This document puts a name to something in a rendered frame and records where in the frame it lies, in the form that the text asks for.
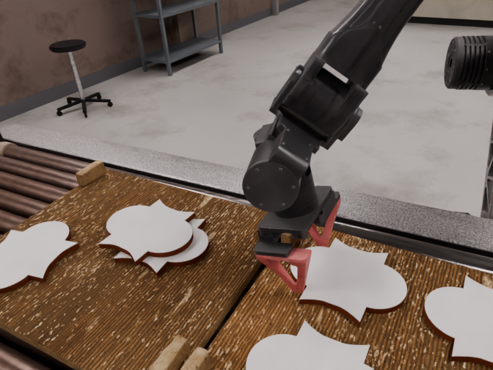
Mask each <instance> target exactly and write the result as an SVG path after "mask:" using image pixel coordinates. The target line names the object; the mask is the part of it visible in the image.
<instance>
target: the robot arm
mask: <svg viewBox="0 0 493 370"><path fill-rule="evenodd" d="M423 1H424V0H359V1H358V3H357V4H356V5H355V6H354V8H353V9H352V10H351V11H350V12H349V13H348V15H347V16H346V17H345V18H344V19H343V20H342V21H341V22H340V23H339V24H338V25H337V26H336V27H334V28H333V29H332V30H331V31H328V33H327V34H326V36H325V37H324V39H323V40H322V41H321V43H320V45H319V46H318V47H317V49H316V50H315V51H314V52H313V53H312V54H311V56H310V58H309V59H308V60H307V61H306V63H305V64H304V66H302V65H300V64H299V65H298V66H296V69H295V70H294V72H292V74H291V76H290V77H289V79H288V80H287V81H286V83H285V84H284V86H283V87H282V89H281V90H280V91H279V93H278V94H277V96H276V97H275V98H274V100H273V102H272V104H271V107H270V109H269V111H270V112H272V113H273V114H275V115H276V117H275V118H274V122H273V123H270V124H265V125H263V126H262V128H260V129H259V130H257V131H256V132H255V133H254V135H253V137H254V141H255V147H256V149H255V152H254V153H253V155H252V158H251V160H250V163H249V166H248V168H247V170H246V172H245V175H244V178H243V181H242V189H243V192H244V195H245V197H246V199H247V200H248V201H249V202H250V203H251V204H252V205H253V206H254V207H256V208H258V209H260V210H262V211H267V212H268V213H267V214H266V215H265V217H264V218H263V219H262V220H261V221H260V223H259V224H258V229H257V231H258V235H259V238H260V241H259V242H258V243H257V244H256V246H255V248H254V251H255V255H256V259H257V260H259V261H260V262H261V263H263V264H264V265H266V266H267V267H268V268H269V269H270V270H272V271H273V272H274V273H276V274H277V275H278V276H279V277H280V278H281V279H282V280H283V281H284V282H285V283H286V285H287V286H288V287H289V288H290V289H291V290H292V291H293V292H298V293H303V292H304V287H305V283H306V279H307V273H308V269H309V265H310V258H311V254H312V251H311V250H308V249H299V248H293V244H290V243H281V242H277V240H278V239H279V237H280V236H281V235H282V233H291V235H292V238H293V239H308V238H309V235H308V231H309V233H310V235H311V236H312V238H313V239H314V241H315V243H316V244H317V245H318V246H319V247H327V246H328V243H329V238H330V236H331V232H332V228H333V225H334V222H335V218H336V216H337V211H338V209H339V206H340V201H341V198H340V193H339V192H334V191H332V187H331V186H315V184H314V180H313V174H312V171H311V167H310V160H311V156H312V153H314V154H316V153H317V151H318V150H319V148H320V146H321V147H324V148H325V149H327V150H329V149H330V147H331V146H332V145H333V144H334V142H335V141H336V140H337V139H339V140H340V141H341V142H342V141H343V140H344V139H345V138H346V136H347V135H348V134H349V133H350V131H351V130H352V129H353V128H354V127H355V125H356V124H357V123H358V122H359V120H360V118H361V116H362V113H363V110H362V109H360V107H359V105H360V104H361V103H362V102H363V100H364V99H365V98H366V96H367V95H368V94H369V93H368V91H367V90H366V89H367V88H368V86H369V85H370V83H371V82H372V81H373V80H374V79H375V77H376V76H377V75H378V73H379V72H380V70H381V68H382V65H383V63H384V61H385V59H386V57H387V55H388V53H389V51H390V49H391V47H392V45H393V43H394V42H395V40H396V38H397V37H398V36H399V34H400V32H401V30H402V29H403V28H404V27H405V25H406V23H407V22H408V21H409V19H410V18H411V17H412V16H413V14H414V13H415V11H416V10H417V8H418V7H419V6H420V5H421V4H422V3H423ZM325 63H326V64H328V65H329V66H330V67H332V68H334V69H335V70H336V71H337V72H339V73H340V74H342V75H343V76H345V77H346V78H347V79H348V81H347V82H346V83H345V82H343V81H342V80H340V79H339V78H338V77H336V76H335V75H333V74H332V73H330V72H329V71H328V70H327V69H325V68H323V66H324V64H325ZM314 223H316V224H323V223H326V224H325V228H324V233H323V236H320V234H319V232H318V230H317V228H316V226H315V224H314ZM279 261H287V262H290V264H291V266H296V267H297V281H296V282H294V281H293V279H292V278H291V276H290V275H289V274H288V273H287V272H286V270H285V269H284V267H283V266H282V264H281V263H280V262H279Z"/></svg>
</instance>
